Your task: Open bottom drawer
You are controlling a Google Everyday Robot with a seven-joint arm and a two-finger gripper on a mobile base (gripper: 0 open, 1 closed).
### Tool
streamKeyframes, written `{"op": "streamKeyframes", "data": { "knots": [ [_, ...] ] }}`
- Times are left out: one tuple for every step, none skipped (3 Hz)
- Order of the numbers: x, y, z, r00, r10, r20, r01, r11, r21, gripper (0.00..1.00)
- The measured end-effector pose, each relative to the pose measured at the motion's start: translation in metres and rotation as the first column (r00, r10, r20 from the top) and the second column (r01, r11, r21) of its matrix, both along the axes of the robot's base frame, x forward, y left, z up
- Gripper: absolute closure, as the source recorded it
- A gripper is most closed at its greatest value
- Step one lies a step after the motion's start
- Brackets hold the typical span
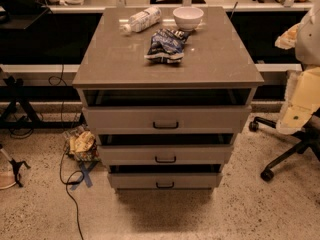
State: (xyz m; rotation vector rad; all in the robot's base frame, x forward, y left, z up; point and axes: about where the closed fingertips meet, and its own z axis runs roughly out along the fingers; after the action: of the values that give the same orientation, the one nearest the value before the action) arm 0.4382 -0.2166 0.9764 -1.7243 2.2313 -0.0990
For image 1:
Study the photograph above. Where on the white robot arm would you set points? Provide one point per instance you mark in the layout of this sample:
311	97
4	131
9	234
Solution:
307	49

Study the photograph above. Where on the blue tape cross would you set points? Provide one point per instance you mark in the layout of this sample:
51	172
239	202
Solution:
85	168

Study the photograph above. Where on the clear plastic water bottle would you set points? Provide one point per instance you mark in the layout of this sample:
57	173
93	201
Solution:
142	20

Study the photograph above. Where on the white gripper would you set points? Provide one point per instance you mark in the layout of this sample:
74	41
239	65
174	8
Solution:
308	44

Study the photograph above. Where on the black stand frame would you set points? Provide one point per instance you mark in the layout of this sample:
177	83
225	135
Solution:
20	114

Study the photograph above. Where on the white bowl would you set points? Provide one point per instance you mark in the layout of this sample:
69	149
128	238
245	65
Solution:
187	18

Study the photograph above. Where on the blue chip bag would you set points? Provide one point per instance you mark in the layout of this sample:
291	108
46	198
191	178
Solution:
167	46

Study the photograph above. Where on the grey middle drawer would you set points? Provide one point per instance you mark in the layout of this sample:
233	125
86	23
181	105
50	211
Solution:
165	155

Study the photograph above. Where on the black tripod with white part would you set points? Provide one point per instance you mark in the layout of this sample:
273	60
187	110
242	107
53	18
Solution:
12	177

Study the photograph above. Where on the grey drawer cabinet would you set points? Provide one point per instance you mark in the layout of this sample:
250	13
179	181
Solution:
216	71

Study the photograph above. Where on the grey bottom drawer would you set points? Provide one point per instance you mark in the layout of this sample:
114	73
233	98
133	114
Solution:
165	181

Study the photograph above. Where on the grey top drawer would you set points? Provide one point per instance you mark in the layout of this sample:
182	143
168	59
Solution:
166	120

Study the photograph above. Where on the grey drawer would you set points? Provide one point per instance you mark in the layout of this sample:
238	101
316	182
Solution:
165	155
165	181
166	120

